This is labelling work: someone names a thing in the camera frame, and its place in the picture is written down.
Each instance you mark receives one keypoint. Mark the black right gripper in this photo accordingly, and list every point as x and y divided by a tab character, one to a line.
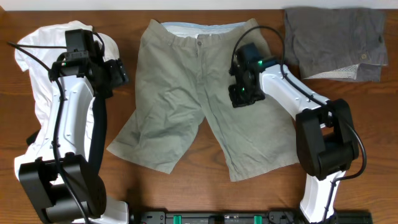
237	101

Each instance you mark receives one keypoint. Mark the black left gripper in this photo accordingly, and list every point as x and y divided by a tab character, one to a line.
118	74

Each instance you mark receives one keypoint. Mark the khaki green shorts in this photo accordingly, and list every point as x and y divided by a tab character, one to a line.
182	79

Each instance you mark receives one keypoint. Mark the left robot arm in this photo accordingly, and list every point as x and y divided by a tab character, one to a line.
62	180

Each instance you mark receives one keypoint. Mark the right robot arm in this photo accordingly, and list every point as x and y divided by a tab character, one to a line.
326	143

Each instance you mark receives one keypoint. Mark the white shirt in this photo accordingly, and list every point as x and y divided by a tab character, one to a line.
53	35

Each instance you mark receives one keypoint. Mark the folded grey shorts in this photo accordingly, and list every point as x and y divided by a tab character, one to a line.
338	44

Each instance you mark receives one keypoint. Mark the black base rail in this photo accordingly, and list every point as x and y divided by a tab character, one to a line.
270	217

